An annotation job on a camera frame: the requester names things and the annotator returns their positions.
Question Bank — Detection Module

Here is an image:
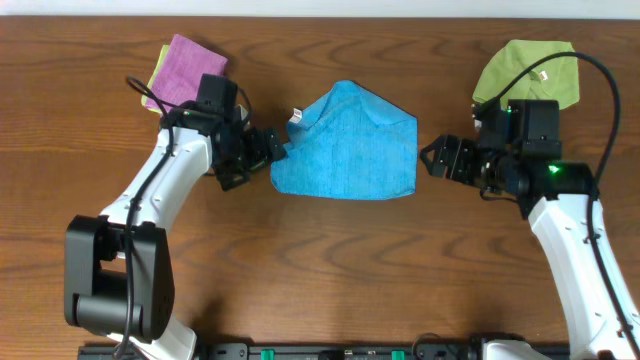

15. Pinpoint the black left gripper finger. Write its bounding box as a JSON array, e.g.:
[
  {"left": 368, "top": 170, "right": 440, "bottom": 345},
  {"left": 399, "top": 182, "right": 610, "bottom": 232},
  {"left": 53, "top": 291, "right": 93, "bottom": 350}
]
[
  {"left": 219, "top": 168, "right": 250, "bottom": 191},
  {"left": 264, "top": 128, "right": 287, "bottom": 161}
]

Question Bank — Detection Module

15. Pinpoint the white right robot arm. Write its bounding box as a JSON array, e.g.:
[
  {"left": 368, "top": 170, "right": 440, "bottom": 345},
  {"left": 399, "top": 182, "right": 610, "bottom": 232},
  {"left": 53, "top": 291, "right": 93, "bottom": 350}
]
[{"left": 419, "top": 100, "right": 639, "bottom": 359}]

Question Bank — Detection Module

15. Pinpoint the folded purple cloth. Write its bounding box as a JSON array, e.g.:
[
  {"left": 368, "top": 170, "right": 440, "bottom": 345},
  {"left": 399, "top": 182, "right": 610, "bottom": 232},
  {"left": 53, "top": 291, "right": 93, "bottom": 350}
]
[{"left": 150, "top": 34, "right": 228, "bottom": 111}]

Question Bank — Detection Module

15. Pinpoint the crumpled green cloth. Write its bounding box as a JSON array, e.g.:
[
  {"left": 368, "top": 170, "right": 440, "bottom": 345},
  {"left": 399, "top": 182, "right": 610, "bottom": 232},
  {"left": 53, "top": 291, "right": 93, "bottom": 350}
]
[{"left": 472, "top": 40, "right": 580, "bottom": 109}]

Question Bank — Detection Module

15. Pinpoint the blue microfiber cloth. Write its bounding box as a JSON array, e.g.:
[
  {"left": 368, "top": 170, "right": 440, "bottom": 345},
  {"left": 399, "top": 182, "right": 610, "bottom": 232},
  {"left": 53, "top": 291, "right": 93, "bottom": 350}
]
[{"left": 271, "top": 80, "right": 418, "bottom": 200}]

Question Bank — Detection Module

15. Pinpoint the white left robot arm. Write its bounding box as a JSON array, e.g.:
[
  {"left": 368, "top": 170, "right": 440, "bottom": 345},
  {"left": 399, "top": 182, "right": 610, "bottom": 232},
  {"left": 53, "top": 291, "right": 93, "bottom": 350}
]
[{"left": 64, "top": 105, "right": 286, "bottom": 359}]

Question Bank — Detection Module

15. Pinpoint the folded light green cloth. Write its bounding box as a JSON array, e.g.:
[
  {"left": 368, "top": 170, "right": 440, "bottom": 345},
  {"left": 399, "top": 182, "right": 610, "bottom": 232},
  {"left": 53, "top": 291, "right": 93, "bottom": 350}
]
[{"left": 141, "top": 45, "right": 170, "bottom": 113}]

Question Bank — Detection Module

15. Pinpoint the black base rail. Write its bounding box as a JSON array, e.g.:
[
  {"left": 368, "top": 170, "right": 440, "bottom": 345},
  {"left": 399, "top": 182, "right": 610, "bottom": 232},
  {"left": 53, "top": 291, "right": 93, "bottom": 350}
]
[{"left": 77, "top": 333, "right": 571, "bottom": 360}]

